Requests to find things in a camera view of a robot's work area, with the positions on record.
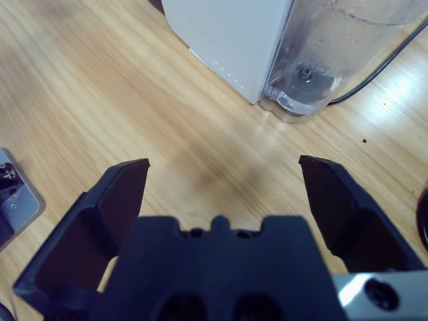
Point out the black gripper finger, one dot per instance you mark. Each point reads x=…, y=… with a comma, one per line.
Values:
x=334, y=200
x=110, y=200

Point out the white capsule coffee machine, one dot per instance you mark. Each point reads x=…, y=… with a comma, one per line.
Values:
x=227, y=40

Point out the white metal mount plate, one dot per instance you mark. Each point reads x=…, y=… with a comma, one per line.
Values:
x=28, y=214

